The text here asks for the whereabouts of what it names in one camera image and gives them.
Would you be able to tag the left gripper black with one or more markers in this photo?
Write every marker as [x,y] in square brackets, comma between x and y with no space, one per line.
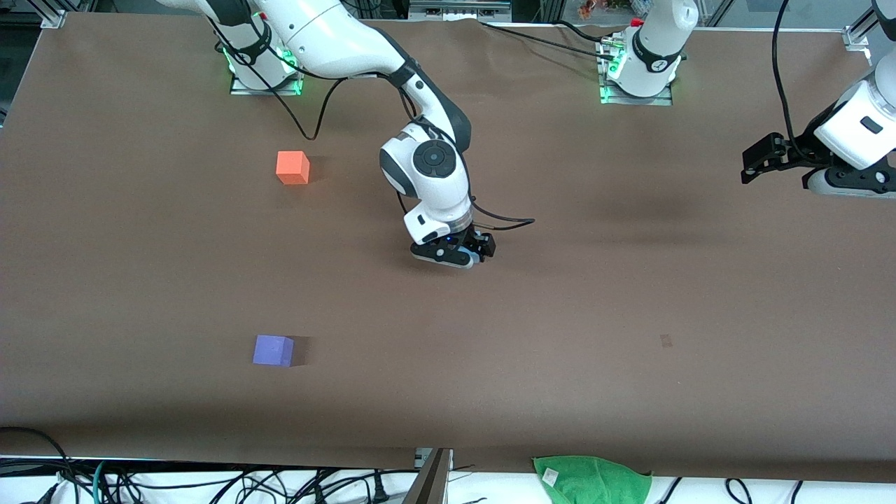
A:
[800,152]

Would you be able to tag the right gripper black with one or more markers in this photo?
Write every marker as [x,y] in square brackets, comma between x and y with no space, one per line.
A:
[473,239]

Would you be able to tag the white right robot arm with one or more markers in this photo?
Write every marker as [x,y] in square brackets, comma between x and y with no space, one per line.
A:
[434,189]

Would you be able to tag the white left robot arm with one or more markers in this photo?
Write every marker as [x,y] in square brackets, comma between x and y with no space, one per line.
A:
[658,42]

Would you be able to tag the orange foam block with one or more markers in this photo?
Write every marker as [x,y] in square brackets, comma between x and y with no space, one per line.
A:
[290,166]

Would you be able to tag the purple foam block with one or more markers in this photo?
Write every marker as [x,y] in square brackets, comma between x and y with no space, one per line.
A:
[271,350]

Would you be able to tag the brown paper table cover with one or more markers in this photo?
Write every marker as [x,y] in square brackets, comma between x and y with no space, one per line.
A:
[560,336]

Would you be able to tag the grey metal rack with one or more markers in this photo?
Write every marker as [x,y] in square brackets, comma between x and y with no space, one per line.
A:
[458,8]

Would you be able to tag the green microfibre cloth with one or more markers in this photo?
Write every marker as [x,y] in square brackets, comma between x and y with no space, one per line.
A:
[591,481]

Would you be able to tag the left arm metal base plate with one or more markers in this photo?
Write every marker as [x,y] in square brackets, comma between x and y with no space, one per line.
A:
[665,101]

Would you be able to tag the aluminium corner bracket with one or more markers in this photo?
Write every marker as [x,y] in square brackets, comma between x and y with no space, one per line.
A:
[857,38]
[52,19]

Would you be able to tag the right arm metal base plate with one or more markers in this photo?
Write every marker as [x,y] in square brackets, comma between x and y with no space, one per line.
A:
[241,89]

